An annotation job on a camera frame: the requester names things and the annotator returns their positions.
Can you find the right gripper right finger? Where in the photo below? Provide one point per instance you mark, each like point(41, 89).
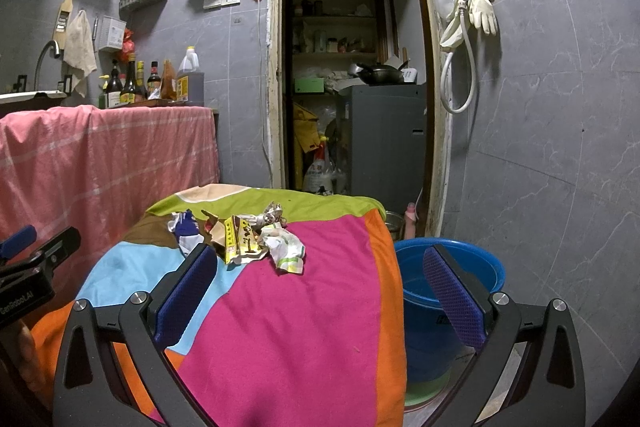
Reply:
point(548, 388)

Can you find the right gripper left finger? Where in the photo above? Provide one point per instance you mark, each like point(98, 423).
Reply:
point(90, 387)

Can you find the white green wrapper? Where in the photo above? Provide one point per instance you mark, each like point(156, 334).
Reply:
point(286, 250)

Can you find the white paper ball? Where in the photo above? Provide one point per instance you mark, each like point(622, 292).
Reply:
point(272, 215)

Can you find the blue white wrapper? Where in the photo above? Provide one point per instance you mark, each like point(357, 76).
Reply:
point(185, 228)

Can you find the person's left hand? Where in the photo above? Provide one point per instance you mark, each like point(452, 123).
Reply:
point(19, 371)

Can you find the blue plastic bucket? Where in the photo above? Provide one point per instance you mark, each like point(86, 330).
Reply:
point(431, 343)

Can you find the pink checked cloth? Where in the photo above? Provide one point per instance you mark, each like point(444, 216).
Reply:
point(98, 170)

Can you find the pink bottle on floor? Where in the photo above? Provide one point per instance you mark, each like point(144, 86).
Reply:
point(410, 221)

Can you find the dark sauce bottle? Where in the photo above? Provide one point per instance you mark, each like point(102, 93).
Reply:
point(129, 93)

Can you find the beige hanging rag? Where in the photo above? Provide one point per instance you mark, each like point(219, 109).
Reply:
point(79, 55)

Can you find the dark grey cabinet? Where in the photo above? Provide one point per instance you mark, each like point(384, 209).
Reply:
point(382, 142)

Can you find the yellow bag in closet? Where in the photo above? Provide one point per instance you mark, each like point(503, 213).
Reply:
point(306, 128)

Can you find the black wok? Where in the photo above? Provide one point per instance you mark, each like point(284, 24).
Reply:
point(376, 75)

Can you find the white rubber gloves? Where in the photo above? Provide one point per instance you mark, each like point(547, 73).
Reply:
point(466, 13)

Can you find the white wall box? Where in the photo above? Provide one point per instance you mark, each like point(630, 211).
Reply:
point(110, 36)

